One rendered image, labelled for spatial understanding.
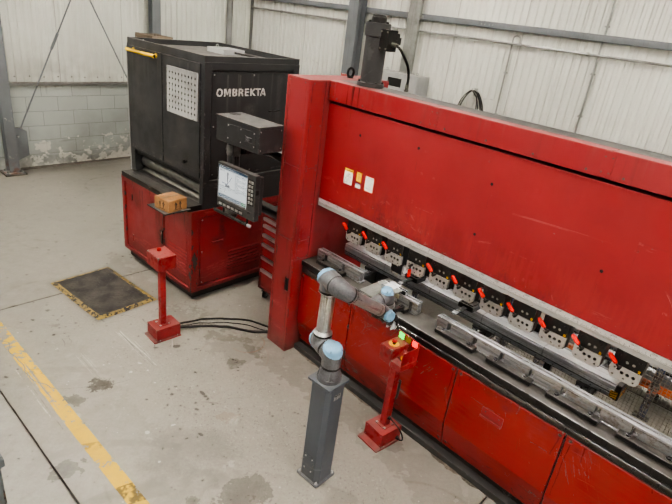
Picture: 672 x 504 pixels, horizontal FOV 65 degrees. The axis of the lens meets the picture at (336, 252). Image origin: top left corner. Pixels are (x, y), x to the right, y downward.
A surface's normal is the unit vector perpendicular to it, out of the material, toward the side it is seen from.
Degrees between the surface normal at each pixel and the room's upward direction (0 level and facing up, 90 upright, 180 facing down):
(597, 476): 90
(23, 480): 0
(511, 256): 90
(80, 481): 0
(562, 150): 90
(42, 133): 90
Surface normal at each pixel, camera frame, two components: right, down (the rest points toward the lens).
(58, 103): 0.73, 0.36
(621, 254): -0.72, 0.21
